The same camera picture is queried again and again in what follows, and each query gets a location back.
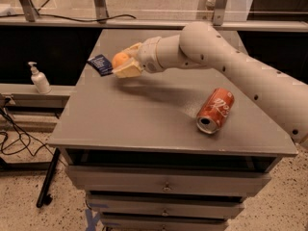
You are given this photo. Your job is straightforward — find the grey drawer cabinet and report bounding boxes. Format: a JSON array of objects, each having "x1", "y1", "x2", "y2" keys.
[{"x1": 50, "y1": 30, "x2": 297, "y2": 231}]

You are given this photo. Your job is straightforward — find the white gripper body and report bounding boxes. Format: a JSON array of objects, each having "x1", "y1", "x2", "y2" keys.
[{"x1": 137, "y1": 37, "x2": 164, "y2": 73}]

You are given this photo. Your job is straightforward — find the metal railing frame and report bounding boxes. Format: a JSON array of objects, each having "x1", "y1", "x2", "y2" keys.
[{"x1": 1, "y1": 0, "x2": 308, "y2": 33}]

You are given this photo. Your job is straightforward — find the black floor cables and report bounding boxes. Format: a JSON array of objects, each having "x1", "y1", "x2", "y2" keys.
[{"x1": 0, "y1": 94, "x2": 56, "y2": 157}]

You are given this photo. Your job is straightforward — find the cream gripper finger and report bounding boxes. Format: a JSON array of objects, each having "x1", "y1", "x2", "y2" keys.
[
  {"x1": 113, "y1": 58, "x2": 142, "y2": 78},
  {"x1": 122, "y1": 42, "x2": 142, "y2": 58}
]

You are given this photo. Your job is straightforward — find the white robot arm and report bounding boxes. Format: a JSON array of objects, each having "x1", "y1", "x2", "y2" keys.
[{"x1": 112, "y1": 22, "x2": 308, "y2": 145}]

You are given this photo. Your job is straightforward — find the white pump soap bottle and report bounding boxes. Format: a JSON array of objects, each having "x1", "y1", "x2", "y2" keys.
[{"x1": 28, "y1": 62, "x2": 51, "y2": 94}]

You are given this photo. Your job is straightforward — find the blue rxbar blueberry packet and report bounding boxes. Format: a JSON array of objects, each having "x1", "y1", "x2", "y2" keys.
[{"x1": 88, "y1": 54, "x2": 113, "y2": 76}]

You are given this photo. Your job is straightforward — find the black cable on ledge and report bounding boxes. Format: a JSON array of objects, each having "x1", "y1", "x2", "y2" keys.
[{"x1": 0, "y1": 13, "x2": 137, "y2": 23}]

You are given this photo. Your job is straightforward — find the black bar on floor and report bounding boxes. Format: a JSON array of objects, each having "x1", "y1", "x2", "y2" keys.
[{"x1": 36, "y1": 148, "x2": 61, "y2": 208}]

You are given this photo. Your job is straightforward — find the red coca-cola can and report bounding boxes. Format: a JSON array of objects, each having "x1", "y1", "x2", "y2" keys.
[{"x1": 196, "y1": 88, "x2": 235, "y2": 134}]

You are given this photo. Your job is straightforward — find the orange fruit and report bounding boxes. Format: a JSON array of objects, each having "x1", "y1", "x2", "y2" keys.
[{"x1": 112, "y1": 52, "x2": 130, "y2": 68}]

